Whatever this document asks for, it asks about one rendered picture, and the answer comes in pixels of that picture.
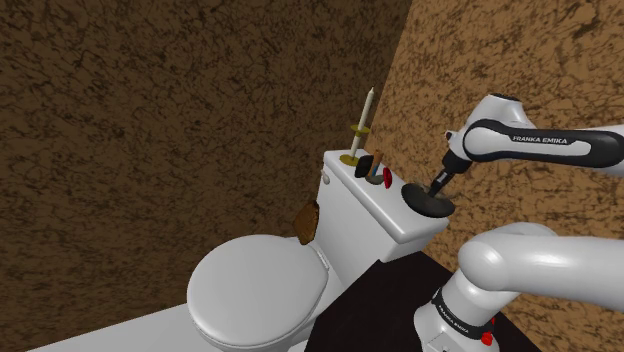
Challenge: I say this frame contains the black bowl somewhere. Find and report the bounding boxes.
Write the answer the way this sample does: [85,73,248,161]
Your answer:
[401,182,457,219]

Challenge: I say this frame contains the black rounded block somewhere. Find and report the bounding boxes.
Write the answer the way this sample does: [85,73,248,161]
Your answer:
[354,154,376,179]

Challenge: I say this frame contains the white candle on yellow holder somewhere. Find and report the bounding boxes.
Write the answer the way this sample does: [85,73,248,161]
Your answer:
[339,86,376,168]

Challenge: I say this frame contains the white toilet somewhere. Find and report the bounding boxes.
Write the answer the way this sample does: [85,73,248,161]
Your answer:
[186,148,450,352]

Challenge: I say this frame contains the dark robot stand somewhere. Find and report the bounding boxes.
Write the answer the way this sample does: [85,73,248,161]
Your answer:
[303,251,543,352]

